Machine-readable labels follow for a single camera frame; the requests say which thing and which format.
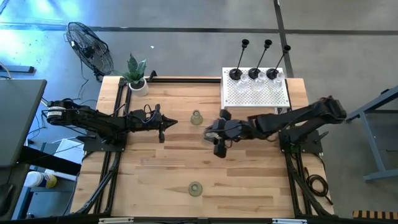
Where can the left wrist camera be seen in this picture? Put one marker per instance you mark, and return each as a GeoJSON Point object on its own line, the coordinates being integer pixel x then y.
{"type": "Point", "coordinates": [140, 115]}

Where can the white wipes canister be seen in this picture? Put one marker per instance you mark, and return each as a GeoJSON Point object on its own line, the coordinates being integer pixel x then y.
{"type": "Point", "coordinates": [37, 179]}

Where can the white perforated metal rack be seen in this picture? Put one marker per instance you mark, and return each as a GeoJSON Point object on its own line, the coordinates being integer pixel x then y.
{"type": "Point", "coordinates": [255, 99]}

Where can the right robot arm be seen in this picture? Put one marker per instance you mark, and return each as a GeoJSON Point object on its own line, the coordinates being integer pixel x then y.
{"type": "Point", "coordinates": [295, 116]}

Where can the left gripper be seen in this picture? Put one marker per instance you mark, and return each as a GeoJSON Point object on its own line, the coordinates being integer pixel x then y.
{"type": "Point", "coordinates": [149, 123]}

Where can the black desk crossbar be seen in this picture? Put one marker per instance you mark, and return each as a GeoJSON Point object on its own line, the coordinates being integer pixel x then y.
{"type": "Point", "coordinates": [46, 158]}

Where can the blue-grey metal table frame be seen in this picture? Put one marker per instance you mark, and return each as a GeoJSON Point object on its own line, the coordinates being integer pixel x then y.
{"type": "Point", "coordinates": [373, 146]}

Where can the black floor fan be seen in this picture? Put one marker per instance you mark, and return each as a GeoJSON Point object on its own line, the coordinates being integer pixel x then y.
{"type": "Point", "coordinates": [90, 49]}

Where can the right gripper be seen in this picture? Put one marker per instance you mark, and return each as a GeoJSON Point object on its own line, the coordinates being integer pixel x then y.
{"type": "Point", "coordinates": [233, 130]}

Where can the orange black striped block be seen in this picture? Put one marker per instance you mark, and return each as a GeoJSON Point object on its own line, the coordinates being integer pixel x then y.
{"type": "Point", "coordinates": [373, 214]}

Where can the black aluminium table frame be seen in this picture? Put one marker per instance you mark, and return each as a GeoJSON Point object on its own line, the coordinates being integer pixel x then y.
{"type": "Point", "coordinates": [186, 80]}

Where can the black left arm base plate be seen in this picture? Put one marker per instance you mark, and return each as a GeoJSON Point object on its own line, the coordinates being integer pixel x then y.
{"type": "Point", "coordinates": [93, 146]}

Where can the grey desk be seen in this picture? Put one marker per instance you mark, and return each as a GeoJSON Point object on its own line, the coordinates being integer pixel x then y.
{"type": "Point", "coordinates": [18, 118]}

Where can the black desk foot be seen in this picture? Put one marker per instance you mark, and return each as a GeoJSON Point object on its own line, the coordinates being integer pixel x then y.
{"type": "Point", "coordinates": [18, 69]}

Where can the black tall candlestick holder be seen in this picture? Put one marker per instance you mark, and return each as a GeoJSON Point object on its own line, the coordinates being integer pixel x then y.
{"type": "Point", "coordinates": [272, 73]}
{"type": "Point", "coordinates": [235, 74]}
{"type": "Point", "coordinates": [254, 73]}

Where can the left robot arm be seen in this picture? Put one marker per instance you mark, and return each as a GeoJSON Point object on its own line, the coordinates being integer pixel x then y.
{"type": "Point", "coordinates": [93, 119]}

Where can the white paper sheets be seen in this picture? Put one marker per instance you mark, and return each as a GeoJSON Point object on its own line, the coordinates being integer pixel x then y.
{"type": "Point", "coordinates": [68, 149]}

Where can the white metal bracket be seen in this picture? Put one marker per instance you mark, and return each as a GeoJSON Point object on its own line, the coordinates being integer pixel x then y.
{"type": "Point", "coordinates": [115, 220]}
{"type": "Point", "coordinates": [289, 221]}

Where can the ribbed glass candle holder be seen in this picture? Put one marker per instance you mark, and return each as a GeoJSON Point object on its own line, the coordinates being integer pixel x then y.
{"type": "Point", "coordinates": [210, 136]}
{"type": "Point", "coordinates": [260, 82]}
{"type": "Point", "coordinates": [196, 119]}
{"type": "Point", "coordinates": [242, 82]}
{"type": "Point", "coordinates": [277, 81]}
{"type": "Point", "coordinates": [195, 188]}

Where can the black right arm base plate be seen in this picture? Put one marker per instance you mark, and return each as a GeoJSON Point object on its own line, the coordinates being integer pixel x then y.
{"type": "Point", "coordinates": [311, 146]}

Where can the snake plant in white pot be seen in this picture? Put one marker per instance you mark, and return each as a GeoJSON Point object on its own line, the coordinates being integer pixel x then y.
{"type": "Point", "coordinates": [139, 88]}

